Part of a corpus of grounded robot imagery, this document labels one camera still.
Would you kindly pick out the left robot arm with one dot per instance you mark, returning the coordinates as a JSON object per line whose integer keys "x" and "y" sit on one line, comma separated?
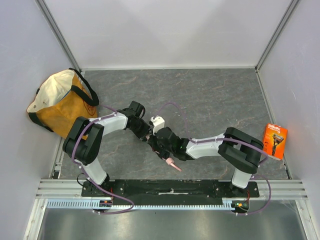
{"x": 85, "y": 136}

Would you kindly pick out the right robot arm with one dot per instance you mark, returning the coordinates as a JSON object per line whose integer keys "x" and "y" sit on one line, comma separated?
{"x": 238, "y": 148}

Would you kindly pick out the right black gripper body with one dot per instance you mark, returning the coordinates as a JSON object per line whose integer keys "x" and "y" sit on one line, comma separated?
{"x": 158, "y": 146}

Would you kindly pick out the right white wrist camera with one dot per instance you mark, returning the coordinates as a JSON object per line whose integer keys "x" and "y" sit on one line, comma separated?
{"x": 157, "y": 123}

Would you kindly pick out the pink and black folding umbrella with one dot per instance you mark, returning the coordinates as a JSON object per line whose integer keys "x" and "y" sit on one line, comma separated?
{"x": 161, "y": 153}

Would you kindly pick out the light blue cable duct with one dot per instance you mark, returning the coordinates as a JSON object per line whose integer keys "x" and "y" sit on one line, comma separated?
{"x": 97, "y": 204}

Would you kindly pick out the yellow tote bag black handles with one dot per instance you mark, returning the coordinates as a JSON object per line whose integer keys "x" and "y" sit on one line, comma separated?
{"x": 61, "y": 99}

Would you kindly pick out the orange razor box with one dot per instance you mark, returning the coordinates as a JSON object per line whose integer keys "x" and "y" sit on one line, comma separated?
{"x": 274, "y": 141}

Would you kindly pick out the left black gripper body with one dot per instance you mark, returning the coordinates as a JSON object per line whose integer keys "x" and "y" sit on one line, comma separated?
{"x": 145, "y": 132}

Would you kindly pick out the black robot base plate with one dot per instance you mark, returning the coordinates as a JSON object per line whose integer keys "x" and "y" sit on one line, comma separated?
{"x": 172, "y": 191}

